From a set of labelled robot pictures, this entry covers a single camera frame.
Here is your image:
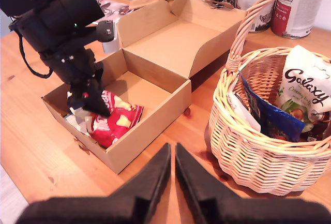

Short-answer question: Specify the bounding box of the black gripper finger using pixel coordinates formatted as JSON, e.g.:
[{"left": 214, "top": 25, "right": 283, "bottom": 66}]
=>
[
  {"left": 108, "top": 142, "right": 172, "bottom": 224},
  {"left": 174, "top": 142, "right": 243, "bottom": 224},
  {"left": 91, "top": 62, "right": 105, "bottom": 91},
  {"left": 66, "top": 78, "right": 113, "bottom": 117}
]

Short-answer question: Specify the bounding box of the red Maltesers egg bag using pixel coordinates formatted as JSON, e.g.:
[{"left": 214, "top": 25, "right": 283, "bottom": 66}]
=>
[{"left": 86, "top": 91, "right": 145, "bottom": 149}]

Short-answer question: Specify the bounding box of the white Galaxy egg bag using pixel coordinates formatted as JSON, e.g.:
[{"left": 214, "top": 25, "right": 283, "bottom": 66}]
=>
[{"left": 274, "top": 44, "right": 331, "bottom": 142}]

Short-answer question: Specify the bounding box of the brown cardboard box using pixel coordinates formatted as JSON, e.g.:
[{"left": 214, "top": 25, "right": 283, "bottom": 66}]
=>
[{"left": 41, "top": 0, "right": 246, "bottom": 175}]

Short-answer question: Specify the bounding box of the woven wicker basket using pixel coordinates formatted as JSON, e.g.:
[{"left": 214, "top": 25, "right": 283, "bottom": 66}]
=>
[{"left": 208, "top": 0, "right": 331, "bottom": 196}]

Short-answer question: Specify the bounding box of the flat brown cardboard piece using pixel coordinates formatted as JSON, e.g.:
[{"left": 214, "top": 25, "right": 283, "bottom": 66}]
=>
[{"left": 128, "top": 0, "right": 168, "bottom": 10}]

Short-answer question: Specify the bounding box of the white crumpled paper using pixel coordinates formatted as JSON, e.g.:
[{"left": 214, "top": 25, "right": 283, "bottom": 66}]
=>
[{"left": 63, "top": 92, "right": 91, "bottom": 136}]

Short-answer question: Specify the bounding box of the printed magazine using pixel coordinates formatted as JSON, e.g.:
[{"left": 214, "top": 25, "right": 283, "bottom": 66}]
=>
[{"left": 95, "top": 0, "right": 135, "bottom": 18}]

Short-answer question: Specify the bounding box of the white flat packet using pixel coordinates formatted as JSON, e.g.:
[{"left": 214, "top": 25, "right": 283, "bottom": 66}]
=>
[{"left": 229, "top": 92, "right": 262, "bottom": 133}]

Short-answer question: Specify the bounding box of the dark blue foil bag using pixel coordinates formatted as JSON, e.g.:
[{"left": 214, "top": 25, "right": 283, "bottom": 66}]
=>
[{"left": 239, "top": 72, "right": 306, "bottom": 142}]

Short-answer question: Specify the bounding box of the red label tin can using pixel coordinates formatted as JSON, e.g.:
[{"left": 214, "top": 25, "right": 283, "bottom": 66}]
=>
[{"left": 270, "top": 0, "right": 328, "bottom": 40}]

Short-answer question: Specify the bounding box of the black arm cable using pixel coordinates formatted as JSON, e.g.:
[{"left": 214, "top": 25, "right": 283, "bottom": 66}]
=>
[{"left": 17, "top": 31, "right": 54, "bottom": 79}]

